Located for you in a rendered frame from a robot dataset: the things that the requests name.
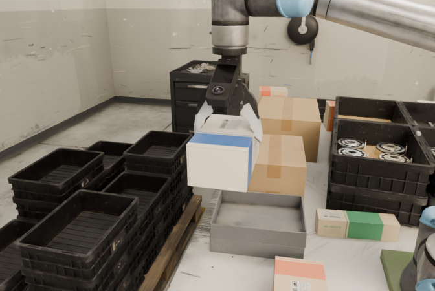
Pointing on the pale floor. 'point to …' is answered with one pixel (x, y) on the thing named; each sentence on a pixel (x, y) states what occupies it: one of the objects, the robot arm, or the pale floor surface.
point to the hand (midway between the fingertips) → (226, 141)
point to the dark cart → (191, 96)
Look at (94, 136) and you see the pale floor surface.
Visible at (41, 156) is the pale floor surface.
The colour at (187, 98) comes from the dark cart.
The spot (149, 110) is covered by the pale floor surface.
